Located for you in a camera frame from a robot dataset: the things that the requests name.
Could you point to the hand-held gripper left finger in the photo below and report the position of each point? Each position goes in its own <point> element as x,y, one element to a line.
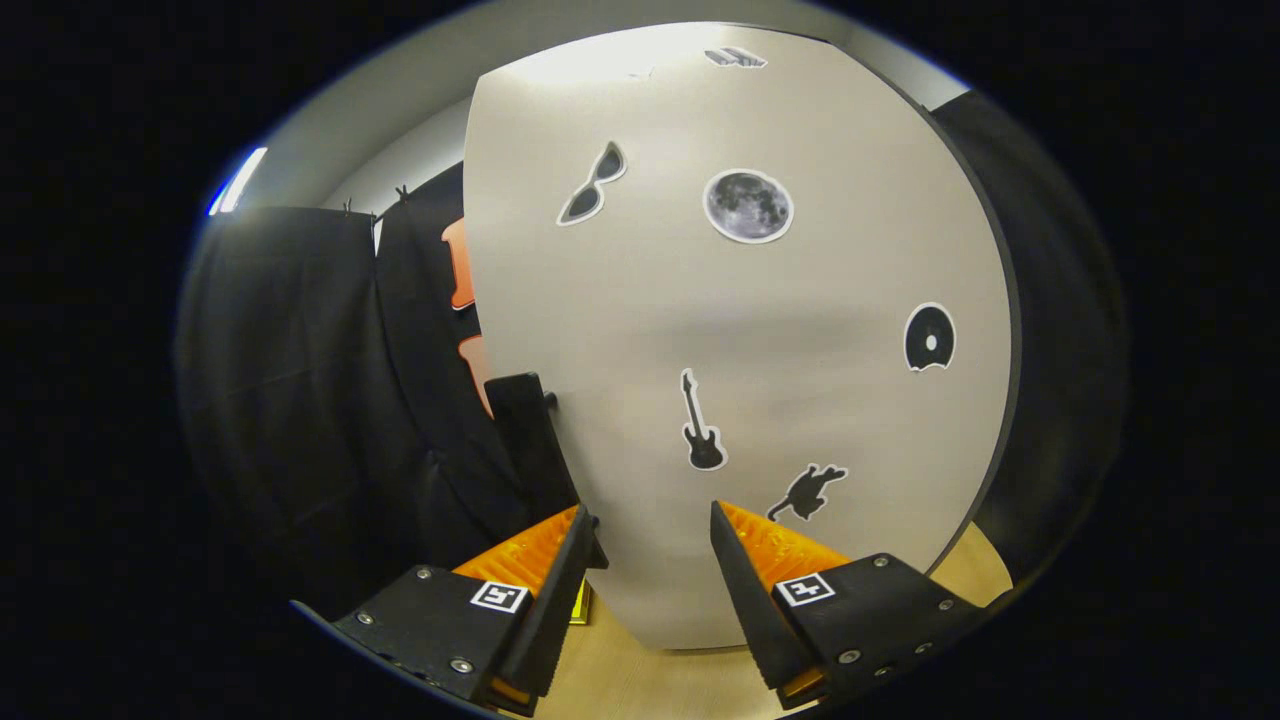
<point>555,610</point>

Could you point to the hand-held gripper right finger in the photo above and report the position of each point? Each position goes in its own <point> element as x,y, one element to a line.
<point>750,610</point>

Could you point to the yellow book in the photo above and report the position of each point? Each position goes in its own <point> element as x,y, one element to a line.
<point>579,602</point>

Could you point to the black backdrop cloth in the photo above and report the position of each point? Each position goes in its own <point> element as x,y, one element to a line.
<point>300,400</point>

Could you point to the row of black cloth clips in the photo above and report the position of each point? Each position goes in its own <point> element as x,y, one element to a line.
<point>402,191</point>

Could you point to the long ceiling light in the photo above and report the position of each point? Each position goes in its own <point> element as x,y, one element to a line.
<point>238,180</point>

